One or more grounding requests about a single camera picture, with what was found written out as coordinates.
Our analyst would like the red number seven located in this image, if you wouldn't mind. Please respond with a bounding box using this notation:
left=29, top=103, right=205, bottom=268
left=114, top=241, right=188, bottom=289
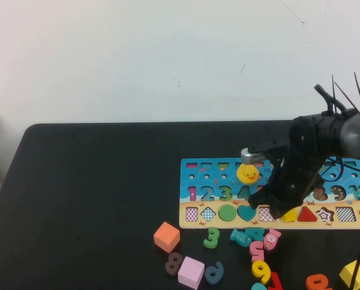
left=267, top=271, right=285, bottom=290

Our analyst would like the brown number eight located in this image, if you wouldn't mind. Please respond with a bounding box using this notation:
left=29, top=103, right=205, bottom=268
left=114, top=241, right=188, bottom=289
left=164, top=252, right=184, bottom=276

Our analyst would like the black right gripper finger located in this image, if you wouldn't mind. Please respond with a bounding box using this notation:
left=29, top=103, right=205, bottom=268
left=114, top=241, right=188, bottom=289
left=247, top=188, right=273, bottom=210
left=270, top=199, right=292, bottom=220

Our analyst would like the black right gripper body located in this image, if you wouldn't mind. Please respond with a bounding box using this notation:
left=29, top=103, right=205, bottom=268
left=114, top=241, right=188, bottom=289
left=261, top=144, right=327, bottom=209

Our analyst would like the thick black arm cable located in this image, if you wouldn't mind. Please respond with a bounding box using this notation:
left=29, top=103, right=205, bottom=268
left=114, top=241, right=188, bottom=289
left=314, top=83, right=347, bottom=117

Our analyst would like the teal heart piece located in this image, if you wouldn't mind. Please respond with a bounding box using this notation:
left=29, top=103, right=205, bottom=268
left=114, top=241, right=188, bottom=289
left=237, top=204, right=257, bottom=223

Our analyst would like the yellow rubber duck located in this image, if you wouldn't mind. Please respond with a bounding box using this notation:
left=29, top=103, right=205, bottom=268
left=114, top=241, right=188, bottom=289
left=236, top=163, right=260, bottom=185

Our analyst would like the lilac square block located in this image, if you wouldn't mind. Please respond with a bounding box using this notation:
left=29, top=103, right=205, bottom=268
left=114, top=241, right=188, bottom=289
left=177, top=256, right=205, bottom=289

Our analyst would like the orange square block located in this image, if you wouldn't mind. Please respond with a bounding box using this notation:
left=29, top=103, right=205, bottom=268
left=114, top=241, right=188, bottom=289
left=153, top=221, right=181, bottom=254

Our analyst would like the pink number five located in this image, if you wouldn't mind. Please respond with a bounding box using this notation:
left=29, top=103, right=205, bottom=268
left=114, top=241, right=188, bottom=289
left=248, top=240, right=265, bottom=263

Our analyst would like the teal number four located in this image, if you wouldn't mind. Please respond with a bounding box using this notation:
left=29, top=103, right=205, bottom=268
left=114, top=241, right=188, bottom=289
left=245, top=226, right=265, bottom=242

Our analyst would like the teal striped fish piece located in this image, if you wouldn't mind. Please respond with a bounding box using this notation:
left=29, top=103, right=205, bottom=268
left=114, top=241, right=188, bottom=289
left=230, top=228, right=253, bottom=248

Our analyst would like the colourful wooden puzzle board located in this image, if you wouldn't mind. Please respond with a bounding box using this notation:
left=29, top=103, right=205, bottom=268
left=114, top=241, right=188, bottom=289
left=179, top=156, right=360, bottom=230

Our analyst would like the green number three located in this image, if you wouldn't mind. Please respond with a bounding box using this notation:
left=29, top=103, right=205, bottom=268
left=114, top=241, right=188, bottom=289
left=203, top=227, right=220, bottom=250

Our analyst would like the pink fish piece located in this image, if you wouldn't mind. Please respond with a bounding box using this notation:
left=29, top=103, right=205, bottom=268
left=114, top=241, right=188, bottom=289
left=263, top=228, right=282, bottom=251

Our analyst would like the yellow number nine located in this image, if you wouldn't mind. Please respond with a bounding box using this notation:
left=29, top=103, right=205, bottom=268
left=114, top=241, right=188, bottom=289
left=251, top=259, right=272, bottom=285

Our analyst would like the green circle piece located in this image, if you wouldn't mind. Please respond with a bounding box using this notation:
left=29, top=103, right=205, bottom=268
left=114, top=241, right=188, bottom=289
left=218, top=204, right=237, bottom=223

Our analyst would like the red triangle piece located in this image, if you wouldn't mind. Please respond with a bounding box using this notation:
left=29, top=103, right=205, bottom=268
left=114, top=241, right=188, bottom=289
left=297, top=205, right=318, bottom=223

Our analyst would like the yellow pentagon piece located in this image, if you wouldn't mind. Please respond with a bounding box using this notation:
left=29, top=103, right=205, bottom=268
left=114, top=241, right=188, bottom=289
left=281, top=207, right=298, bottom=223

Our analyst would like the dark blue number six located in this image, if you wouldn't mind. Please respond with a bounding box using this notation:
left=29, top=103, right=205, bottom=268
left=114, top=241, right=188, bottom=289
left=204, top=261, right=225, bottom=285

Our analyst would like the orange number zero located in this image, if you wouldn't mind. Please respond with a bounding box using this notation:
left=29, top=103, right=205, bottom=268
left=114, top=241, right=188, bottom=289
left=305, top=273, right=332, bottom=290

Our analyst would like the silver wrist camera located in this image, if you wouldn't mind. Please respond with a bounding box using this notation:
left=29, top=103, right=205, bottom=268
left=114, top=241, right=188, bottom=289
left=240, top=144, right=289, bottom=165

